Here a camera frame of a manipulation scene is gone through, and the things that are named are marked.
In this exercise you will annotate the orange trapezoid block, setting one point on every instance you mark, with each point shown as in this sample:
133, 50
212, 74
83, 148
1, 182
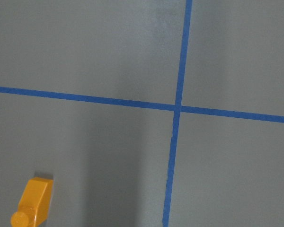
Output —
33, 207

